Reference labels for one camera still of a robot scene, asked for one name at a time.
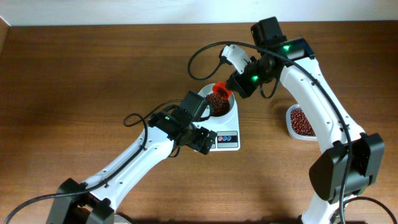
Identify red plastic scoop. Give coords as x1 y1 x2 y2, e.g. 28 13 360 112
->
212 82 232 100

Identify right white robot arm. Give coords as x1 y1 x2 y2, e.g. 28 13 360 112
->
220 17 385 223

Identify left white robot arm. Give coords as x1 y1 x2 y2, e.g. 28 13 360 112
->
47 91 216 223

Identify white round bowl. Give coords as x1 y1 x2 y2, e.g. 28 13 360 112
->
198 83 235 117

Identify red beans in bowl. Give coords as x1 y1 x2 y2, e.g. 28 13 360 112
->
205 93 230 117

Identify white digital kitchen scale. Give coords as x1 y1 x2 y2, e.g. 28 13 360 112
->
194 98 241 152

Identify red beans in container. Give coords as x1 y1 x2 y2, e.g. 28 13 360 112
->
290 110 315 136

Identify clear plastic bean container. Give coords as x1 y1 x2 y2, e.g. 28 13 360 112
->
286 104 318 141

